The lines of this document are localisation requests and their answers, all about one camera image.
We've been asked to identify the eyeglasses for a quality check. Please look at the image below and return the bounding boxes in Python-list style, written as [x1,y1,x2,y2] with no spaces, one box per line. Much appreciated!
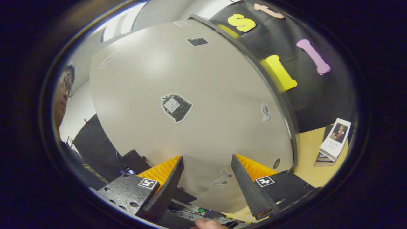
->
[62,73,73,101]

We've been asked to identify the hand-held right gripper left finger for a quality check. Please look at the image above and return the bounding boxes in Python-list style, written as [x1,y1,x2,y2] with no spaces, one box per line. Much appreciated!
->
[96,156,185,221]

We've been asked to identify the grey cabinet door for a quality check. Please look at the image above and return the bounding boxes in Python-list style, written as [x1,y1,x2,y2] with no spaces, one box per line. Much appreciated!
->
[90,20,294,214]

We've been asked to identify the dark device with cables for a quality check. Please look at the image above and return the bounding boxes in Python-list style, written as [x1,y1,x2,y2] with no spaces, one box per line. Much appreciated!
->
[169,187,236,225]

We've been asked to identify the person's dark clothing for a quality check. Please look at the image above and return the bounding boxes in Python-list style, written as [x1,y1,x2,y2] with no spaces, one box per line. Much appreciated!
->
[59,140,108,191]

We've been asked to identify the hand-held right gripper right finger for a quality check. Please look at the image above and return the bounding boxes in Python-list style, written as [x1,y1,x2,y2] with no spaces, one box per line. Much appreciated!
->
[231,154,317,221]

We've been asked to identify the brown book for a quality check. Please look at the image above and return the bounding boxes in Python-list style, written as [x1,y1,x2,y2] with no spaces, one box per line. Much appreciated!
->
[314,125,334,167]

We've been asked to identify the white portrait book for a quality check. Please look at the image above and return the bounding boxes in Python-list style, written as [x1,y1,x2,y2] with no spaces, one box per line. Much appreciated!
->
[319,118,352,162]

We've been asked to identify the person's head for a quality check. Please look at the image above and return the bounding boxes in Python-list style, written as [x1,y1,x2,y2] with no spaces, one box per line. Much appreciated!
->
[52,62,77,128]

